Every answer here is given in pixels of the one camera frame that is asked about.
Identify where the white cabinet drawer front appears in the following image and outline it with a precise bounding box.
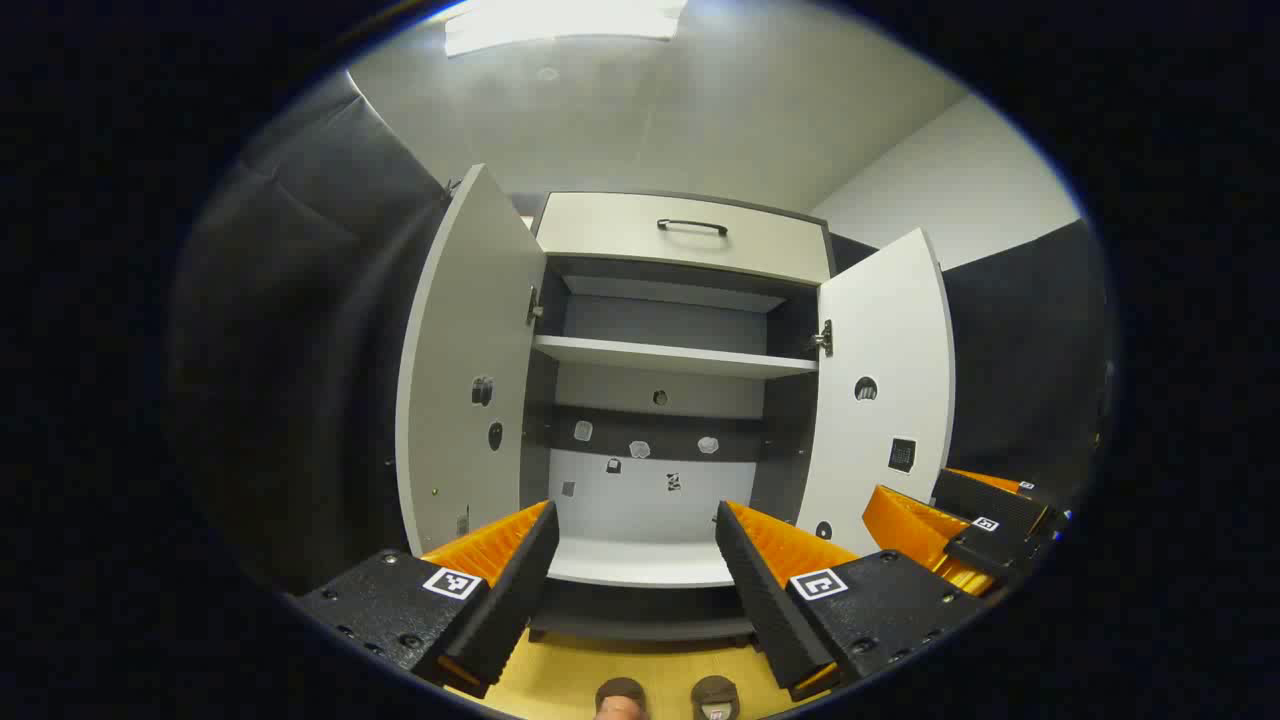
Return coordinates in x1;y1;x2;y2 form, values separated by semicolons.
535;190;836;286

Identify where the white shoe cabinet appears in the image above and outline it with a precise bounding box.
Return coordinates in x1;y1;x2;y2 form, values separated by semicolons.
520;190;836;643

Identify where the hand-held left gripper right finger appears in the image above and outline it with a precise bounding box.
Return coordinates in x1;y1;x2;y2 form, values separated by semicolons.
715;500;991;703

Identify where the white shoe cabinet door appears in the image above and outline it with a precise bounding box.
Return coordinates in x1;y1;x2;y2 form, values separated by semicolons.
795;228;956;556
395;163;549;556

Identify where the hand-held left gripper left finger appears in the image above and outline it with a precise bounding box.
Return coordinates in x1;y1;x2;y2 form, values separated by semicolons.
285;500;561;699

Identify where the ceiling light panel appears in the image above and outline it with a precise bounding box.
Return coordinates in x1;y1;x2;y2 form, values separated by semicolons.
445;0;686;56

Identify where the white cabinet shelf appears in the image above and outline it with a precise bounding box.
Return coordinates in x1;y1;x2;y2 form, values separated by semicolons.
532;335;819;379

